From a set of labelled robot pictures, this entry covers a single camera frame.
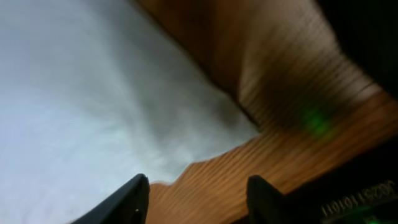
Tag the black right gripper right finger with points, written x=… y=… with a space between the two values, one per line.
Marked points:
x=265 y=203

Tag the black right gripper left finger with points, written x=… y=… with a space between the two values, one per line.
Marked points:
x=128 y=205

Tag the light blue printed t-shirt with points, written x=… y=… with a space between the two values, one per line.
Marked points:
x=92 y=94

